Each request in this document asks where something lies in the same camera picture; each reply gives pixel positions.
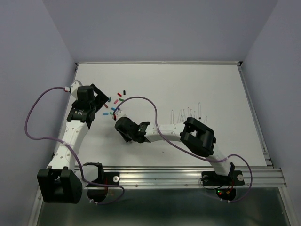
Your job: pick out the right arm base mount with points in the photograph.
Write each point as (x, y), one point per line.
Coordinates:
(224, 186)

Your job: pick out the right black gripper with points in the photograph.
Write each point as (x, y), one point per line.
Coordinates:
(126, 139)

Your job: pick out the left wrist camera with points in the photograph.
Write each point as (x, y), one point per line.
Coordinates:
(74, 88)

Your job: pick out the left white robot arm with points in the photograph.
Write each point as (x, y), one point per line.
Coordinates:
(58, 182)

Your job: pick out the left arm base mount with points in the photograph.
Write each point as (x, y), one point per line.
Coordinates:
(102, 186)

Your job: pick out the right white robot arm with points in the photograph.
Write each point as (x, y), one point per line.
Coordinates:
(196, 136)

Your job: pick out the aluminium front rail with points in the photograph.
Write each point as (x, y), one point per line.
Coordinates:
(189, 177)

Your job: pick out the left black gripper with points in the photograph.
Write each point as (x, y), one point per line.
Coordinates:
(100, 99)

